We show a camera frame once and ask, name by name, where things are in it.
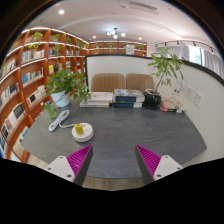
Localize ceiling chandelier lamp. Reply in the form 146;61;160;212
107;28;126;39

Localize orange wooden bookshelf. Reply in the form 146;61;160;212
0;27;147;162

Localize round white power strip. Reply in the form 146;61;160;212
72;123;93;143

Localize white wall socket near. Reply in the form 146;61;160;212
193;92;203;107

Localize right tan chair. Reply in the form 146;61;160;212
126;73;154;93

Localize dark book stack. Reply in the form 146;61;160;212
113;89;145;108

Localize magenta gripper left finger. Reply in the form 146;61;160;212
45;144;94;187

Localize tan chair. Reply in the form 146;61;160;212
91;73;125;92
126;73;154;93

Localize white power cable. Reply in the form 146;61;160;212
48;109;76;133

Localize white book stack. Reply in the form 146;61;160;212
80;92;113;108

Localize yellow charger plug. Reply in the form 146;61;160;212
75;124;84;135

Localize leafy plant in white pot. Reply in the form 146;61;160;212
44;69;90;118

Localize left tan chair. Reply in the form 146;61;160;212
91;73;125;92

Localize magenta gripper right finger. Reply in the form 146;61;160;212
134;144;184;185

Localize tall plant in black pot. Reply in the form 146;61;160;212
144;48;184;109

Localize white wall socket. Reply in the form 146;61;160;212
185;85;194;100
193;92;203;107

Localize books by wall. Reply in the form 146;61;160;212
160;97;186;113

